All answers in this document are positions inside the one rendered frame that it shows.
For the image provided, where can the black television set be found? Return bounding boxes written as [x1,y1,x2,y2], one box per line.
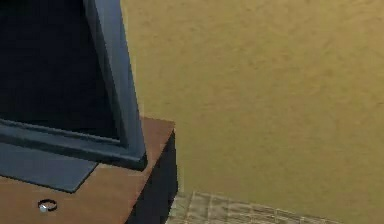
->
[0,0,149,194]

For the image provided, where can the brown wooden television stand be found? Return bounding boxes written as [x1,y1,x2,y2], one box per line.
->
[0,116,179,224]

